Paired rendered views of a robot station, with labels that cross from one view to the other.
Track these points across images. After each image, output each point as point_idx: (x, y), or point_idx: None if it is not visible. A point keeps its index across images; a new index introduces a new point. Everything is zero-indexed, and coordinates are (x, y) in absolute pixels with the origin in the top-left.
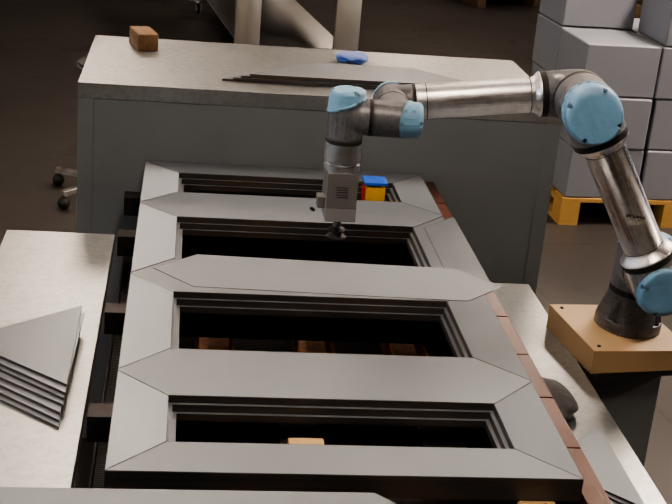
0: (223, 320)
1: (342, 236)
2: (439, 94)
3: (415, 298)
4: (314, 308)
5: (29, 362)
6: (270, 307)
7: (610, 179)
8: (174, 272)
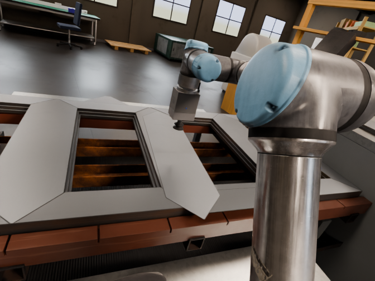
0: None
1: (176, 127)
2: None
3: (159, 173)
4: (143, 146)
5: (91, 101)
6: (139, 135)
7: (256, 186)
8: (154, 114)
